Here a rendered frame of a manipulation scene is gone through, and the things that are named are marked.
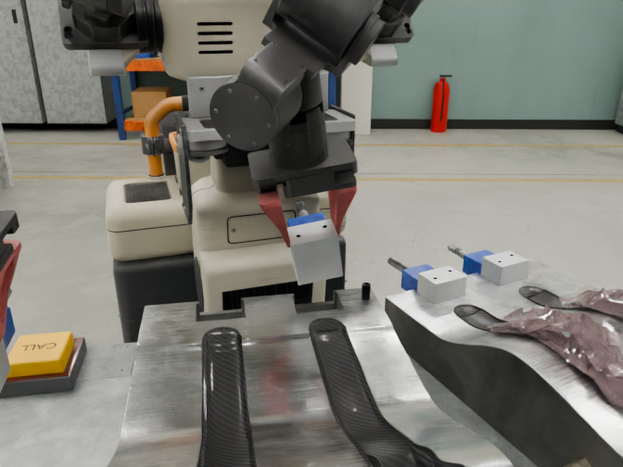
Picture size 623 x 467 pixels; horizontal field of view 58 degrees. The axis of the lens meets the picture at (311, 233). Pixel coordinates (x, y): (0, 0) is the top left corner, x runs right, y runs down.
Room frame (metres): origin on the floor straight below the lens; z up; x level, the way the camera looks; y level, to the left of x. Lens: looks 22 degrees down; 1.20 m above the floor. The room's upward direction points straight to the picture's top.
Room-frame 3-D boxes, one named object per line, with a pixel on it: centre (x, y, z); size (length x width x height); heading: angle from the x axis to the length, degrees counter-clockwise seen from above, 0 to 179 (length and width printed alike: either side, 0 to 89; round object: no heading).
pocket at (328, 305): (0.55, -0.01, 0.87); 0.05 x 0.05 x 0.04; 10
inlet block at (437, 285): (0.68, -0.15, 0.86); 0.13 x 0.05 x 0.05; 27
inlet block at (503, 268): (0.73, -0.24, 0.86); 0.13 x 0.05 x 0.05; 27
